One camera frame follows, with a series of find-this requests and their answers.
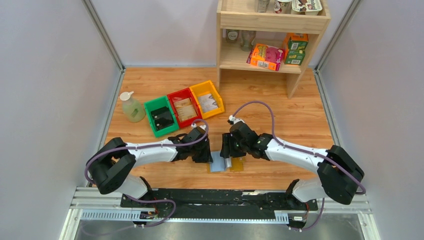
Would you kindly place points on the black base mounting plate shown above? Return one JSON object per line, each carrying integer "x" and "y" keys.
{"x": 229, "y": 204}

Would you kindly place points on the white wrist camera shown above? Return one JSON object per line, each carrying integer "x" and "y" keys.
{"x": 197, "y": 125}
{"x": 232, "y": 120}

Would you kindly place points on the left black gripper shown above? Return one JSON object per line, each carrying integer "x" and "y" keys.
{"x": 203, "y": 152}

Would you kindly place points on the clear glass cup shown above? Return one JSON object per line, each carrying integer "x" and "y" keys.
{"x": 247, "y": 39}

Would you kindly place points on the yellow leather card holder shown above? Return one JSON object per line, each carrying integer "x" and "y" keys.
{"x": 220, "y": 164}

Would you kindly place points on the green orange carton box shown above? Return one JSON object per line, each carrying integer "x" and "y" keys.
{"x": 295, "y": 45}

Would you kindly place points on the beige cards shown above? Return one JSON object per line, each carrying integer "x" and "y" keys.
{"x": 184, "y": 108}

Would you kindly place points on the red plastic bin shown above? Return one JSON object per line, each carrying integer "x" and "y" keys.
{"x": 184, "y": 93}

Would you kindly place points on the white cards in yellow bin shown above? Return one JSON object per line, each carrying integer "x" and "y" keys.
{"x": 207, "y": 102}

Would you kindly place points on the white food tub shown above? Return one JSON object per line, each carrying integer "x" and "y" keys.
{"x": 306, "y": 7}

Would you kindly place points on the aluminium frame rail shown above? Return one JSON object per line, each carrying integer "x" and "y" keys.
{"x": 89, "y": 204}

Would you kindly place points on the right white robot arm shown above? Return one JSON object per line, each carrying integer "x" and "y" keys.
{"x": 338, "y": 175}

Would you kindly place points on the orange pink snack box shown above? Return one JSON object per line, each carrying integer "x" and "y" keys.
{"x": 266, "y": 56}

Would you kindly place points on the wooden shelf unit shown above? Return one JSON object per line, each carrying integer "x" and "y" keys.
{"x": 273, "y": 36}

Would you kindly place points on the black cards in green bin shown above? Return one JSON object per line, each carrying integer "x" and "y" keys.
{"x": 162, "y": 118}

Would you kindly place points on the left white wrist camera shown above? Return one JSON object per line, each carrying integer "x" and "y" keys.
{"x": 197, "y": 125}

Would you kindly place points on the green soap pump bottle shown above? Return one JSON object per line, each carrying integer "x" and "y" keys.
{"x": 132, "y": 108}

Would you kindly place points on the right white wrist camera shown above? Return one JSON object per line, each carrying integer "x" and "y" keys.
{"x": 232, "y": 120}

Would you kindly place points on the white printed cup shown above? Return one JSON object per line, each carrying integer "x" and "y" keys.
{"x": 282, "y": 6}

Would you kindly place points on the green plastic bin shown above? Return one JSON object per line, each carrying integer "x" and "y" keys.
{"x": 155, "y": 104}

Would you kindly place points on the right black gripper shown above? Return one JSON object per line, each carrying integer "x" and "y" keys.
{"x": 228, "y": 148}

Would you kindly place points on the yellow plastic bin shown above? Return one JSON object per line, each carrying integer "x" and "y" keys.
{"x": 204, "y": 88}

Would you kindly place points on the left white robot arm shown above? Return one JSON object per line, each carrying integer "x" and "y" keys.
{"x": 110, "y": 168}

